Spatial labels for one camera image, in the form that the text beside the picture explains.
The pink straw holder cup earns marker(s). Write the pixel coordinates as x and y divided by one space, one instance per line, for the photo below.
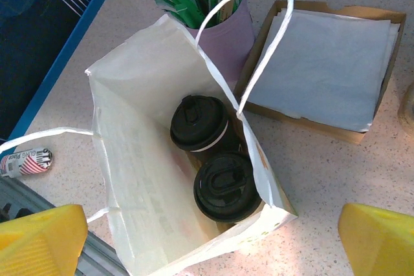
229 46

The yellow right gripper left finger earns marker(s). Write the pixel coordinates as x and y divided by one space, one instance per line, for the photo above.
39 243

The brown pulp cup carrier stack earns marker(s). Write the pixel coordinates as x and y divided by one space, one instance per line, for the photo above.
408 111

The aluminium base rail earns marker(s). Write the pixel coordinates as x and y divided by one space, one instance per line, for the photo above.
19 192

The red striped printed paper cup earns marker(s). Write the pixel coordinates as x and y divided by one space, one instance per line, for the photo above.
29 163

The white printed paper bag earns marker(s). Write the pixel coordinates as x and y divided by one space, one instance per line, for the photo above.
145 79

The white coffee cup black lid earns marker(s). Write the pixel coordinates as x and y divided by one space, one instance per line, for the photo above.
226 188
197 121

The white napkin stack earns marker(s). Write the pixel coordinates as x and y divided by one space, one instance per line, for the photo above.
323 72

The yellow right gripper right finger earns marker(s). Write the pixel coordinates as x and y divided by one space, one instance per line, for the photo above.
381 243

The brown cardboard napkin tray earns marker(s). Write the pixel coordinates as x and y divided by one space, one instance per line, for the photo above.
310 124

